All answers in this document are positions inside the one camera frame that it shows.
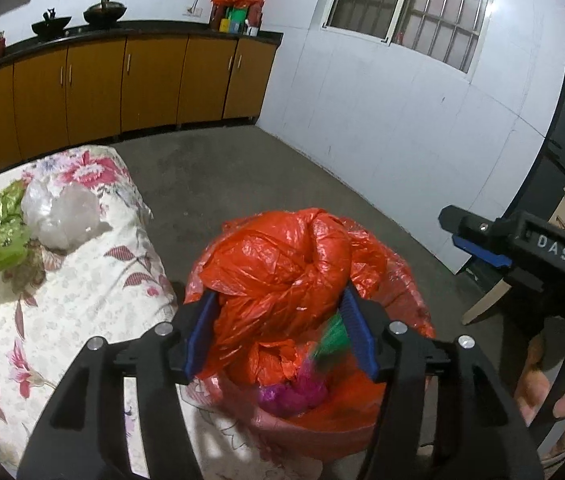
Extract red plastic bin liner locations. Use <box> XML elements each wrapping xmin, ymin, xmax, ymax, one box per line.
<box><xmin>184</xmin><ymin>215</ymin><xmax>437</xmax><ymax>466</ymax></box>

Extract red plastic waste basket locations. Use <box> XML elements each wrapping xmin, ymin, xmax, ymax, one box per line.
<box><xmin>185</xmin><ymin>220</ymin><xmax>437</xmax><ymax>467</ymax></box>

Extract wooden base cabinets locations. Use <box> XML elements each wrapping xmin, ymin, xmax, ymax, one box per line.
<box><xmin>0</xmin><ymin>35</ymin><xmax>283</xmax><ymax>187</ymax></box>

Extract barred window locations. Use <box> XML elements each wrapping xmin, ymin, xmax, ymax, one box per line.
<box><xmin>321</xmin><ymin>0</ymin><xmax>498</xmax><ymax>74</ymax></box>

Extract black pot with lid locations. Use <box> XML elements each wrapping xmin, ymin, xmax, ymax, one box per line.
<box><xmin>83</xmin><ymin>0</ymin><xmax>128</xmax><ymax>29</ymax></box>

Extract pink plastic bag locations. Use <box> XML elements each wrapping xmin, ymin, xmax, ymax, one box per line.
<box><xmin>257</xmin><ymin>369</ymin><xmax>329</xmax><ymax>417</ymax></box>

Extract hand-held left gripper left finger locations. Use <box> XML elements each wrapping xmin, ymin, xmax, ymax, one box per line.
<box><xmin>16</xmin><ymin>287</ymin><xmax>220</xmax><ymax>480</ymax></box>

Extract green foil wrapper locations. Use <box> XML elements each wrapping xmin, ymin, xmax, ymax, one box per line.
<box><xmin>311</xmin><ymin>311</ymin><xmax>349</xmax><ymax>362</ymax></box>

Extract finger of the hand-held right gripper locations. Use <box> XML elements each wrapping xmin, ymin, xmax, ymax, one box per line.
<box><xmin>453</xmin><ymin>236</ymin><xmax>514</xmax><ymax>271</ymax></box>
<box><xmin>437</xmin><ymin>204</ymin><xmax>502</xmax><ymax>249</ymax></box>

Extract cream wooden frame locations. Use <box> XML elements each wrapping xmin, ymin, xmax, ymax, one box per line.
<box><xmin>461</xmin><ymin>274</ymin><xmax>512</xmax><ymax>329</ymax></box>

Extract large red plastic bag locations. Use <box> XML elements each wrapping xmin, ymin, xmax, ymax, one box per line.
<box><xmin>197</xmin><ymin>207</ymin><xmax>354</xmax><ymax>382</ymax></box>

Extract black wok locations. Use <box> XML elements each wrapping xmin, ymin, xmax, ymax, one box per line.
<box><xmin>31</xmin><ymin>7</ymin><xmax>72</xmax><ymax>39</ymax></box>

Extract floral tablecloth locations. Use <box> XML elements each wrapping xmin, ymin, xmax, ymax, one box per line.
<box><xmin>0</xmin><ymin>145</ymin><xmax>323</xmax><ymax>480</ymax></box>

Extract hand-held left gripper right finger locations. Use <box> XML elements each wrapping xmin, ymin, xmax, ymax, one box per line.
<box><xmin>340</xmin><ymin>280</ymin><xmax>546</xmax><ymax>480</ymax></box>

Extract clear plastic bag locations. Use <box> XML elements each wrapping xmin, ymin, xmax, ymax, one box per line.
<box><xmin>21</xmin><ymin>179</ymin><xmax>104</xmax><ymax>252</ymax></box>

